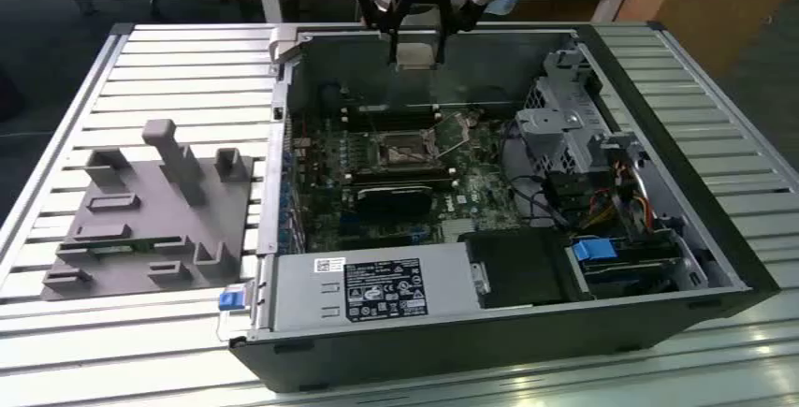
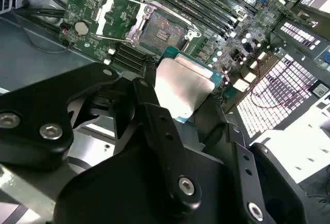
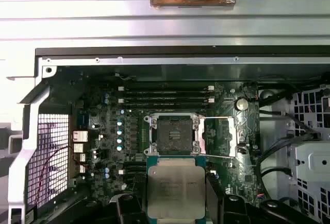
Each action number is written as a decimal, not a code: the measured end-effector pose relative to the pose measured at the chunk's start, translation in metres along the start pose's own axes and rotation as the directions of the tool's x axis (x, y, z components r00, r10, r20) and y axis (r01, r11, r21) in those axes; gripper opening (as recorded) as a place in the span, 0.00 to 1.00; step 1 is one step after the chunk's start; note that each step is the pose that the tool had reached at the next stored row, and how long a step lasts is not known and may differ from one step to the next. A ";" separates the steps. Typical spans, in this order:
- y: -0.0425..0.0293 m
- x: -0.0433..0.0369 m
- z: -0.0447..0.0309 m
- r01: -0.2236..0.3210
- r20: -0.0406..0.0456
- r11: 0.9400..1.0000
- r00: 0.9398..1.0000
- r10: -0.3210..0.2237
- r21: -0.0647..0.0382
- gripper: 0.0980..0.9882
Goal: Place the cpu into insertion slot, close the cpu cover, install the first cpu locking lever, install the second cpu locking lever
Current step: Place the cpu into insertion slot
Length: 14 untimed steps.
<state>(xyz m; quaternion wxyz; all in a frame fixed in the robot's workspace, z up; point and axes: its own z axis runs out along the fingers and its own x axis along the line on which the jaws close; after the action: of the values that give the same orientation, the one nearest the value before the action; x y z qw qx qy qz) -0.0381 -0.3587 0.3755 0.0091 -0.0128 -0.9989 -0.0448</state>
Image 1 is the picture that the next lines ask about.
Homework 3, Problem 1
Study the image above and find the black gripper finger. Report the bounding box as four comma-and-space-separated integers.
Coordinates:
434, 0, 485, 65
349, 0, 402, 65

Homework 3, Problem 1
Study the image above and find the silver square CPU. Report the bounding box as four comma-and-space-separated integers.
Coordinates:
398, 43, 438, 72

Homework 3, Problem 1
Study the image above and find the metal socket cover frame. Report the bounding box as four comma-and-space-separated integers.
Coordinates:
442, 108, 480, 133

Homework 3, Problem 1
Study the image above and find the thin wire locking lever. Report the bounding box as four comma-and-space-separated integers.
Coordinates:
434, 138, 470, 159

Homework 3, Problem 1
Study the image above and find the RAM slot with white clips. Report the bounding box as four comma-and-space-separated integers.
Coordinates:
352, 170, 453, 179
341, 109, 441, 118
341, 120, 441, 127
353, 180, 454, 188

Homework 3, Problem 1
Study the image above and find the metal CPU socket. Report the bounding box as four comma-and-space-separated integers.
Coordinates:
368, 126, 449, 168

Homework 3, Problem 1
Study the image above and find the black plastic bay cover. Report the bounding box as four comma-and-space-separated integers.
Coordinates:
457, 227, 592, 310

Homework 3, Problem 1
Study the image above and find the perforated metal drive cage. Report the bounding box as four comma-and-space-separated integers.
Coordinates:
514, 49, 625, 179

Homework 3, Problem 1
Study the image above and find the green motherboard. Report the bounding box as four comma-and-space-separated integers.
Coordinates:
282, 106, 538, 253

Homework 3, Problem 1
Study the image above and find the black plastic shroud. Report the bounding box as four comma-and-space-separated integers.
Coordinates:
356, 183, 433, 219

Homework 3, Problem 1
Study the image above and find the silver finned chipset heatsink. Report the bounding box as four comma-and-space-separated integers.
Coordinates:
438, 220, 476, 240

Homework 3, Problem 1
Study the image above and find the brown wooden cabinet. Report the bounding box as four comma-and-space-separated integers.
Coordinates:
652, 0, 799, 79

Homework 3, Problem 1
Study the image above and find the hard disk in blue carrier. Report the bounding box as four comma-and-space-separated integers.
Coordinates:
564, 234, 685, 300

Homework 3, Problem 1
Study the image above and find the grey plastic parts rack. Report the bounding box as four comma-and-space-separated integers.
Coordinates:
40, 118, 261, 303

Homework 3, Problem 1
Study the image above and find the grey power supply box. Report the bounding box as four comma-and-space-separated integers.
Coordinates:
248, 241, 494, 334

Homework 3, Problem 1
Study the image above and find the small blue plastic part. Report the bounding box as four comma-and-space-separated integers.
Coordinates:
217, 283, 249, 313

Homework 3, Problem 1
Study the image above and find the black open PC case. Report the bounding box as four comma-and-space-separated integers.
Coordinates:
226, 21, 783, 394

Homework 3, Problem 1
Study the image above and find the metal bracket with screw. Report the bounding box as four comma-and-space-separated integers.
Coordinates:
516, 108, 579, 139

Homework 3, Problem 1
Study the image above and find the black cable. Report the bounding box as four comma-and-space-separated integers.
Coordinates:
504, 119, 573, 233

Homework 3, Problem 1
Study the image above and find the coloured power wire bundle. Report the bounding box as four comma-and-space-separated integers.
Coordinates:
576, 156, 660, 240

